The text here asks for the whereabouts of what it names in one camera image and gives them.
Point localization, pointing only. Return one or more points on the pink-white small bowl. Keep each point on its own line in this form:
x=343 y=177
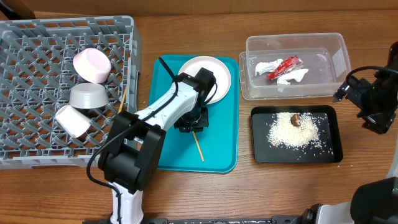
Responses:
x=92 y=65

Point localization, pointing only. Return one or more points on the white napkin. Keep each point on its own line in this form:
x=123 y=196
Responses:
x=264 y=68

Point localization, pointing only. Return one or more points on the red snack wrapper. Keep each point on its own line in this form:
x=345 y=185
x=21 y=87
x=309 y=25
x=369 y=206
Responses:
x=288 y=65

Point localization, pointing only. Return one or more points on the rice grains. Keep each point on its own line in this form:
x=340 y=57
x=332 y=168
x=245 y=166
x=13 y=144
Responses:
x=309 y=143

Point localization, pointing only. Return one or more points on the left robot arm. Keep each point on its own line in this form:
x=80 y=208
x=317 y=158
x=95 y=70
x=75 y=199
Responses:
x=131 y=154

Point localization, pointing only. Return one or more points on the teal plastic serving tray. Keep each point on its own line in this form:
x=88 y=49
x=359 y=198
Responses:
x=218 y=142

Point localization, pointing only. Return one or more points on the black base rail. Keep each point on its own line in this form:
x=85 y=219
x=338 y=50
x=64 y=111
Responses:
x=217 y=220

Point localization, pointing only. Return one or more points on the grey-green ceramic bowl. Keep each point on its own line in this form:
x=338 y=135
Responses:
x=88 y=96

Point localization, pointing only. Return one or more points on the clear plastic waste bin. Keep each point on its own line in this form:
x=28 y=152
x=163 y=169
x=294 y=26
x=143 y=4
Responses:
x=324 y=55

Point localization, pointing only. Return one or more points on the black rectangular tray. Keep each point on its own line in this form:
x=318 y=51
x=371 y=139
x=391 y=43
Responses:
x=261 y=115

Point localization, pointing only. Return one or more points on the grey plastic dish rack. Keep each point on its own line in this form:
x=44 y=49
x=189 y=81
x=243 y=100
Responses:
x=37 y=74

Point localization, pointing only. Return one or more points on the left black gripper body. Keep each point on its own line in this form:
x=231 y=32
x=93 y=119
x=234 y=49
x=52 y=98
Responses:
x=196 y=120

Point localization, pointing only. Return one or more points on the large white round plate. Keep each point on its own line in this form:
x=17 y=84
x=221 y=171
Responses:
x=220 y=71

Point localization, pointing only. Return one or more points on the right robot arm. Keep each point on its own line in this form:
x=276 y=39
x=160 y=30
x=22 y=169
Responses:
x=375 y=202

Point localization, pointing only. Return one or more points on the wooden chopstick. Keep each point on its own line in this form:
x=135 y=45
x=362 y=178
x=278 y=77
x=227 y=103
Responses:
x=123 y=100
x=198 y=146

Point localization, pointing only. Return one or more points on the white paper cup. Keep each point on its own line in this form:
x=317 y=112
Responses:
x=72 y=121

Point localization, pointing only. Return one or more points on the brown food chunk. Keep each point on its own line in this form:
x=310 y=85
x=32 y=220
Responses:
x=295 y=120

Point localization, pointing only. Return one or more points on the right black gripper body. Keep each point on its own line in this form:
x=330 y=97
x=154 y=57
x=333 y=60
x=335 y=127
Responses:
x=347 y=90

